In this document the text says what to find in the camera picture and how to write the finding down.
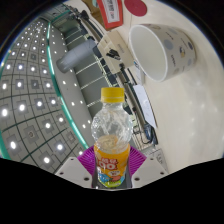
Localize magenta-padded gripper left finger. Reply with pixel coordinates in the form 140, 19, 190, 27
54, 146, 98, 188

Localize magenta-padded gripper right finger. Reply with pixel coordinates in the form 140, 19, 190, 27
128, 145, 169, 188

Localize yellow-capped clear drink bottle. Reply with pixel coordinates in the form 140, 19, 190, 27
90, 87, 132, 190

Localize black desk telephone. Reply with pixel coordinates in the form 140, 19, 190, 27
141, 126, 159, 146

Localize group of ceiling lights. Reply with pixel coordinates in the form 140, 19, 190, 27
0, 19, 91, 164

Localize row of black office chairs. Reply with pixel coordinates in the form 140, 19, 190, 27
78, 9, 113, 79

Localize black clip-like tool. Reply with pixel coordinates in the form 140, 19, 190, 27
105, 49, 121, 61

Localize white patterned paper cup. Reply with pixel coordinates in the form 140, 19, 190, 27
128, 23, 198, 83

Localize red-edged open cardboard box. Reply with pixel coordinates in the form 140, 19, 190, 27
96, 0, 125, 32

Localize flat round red coaster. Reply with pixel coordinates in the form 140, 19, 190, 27
124, 0, 148, 18

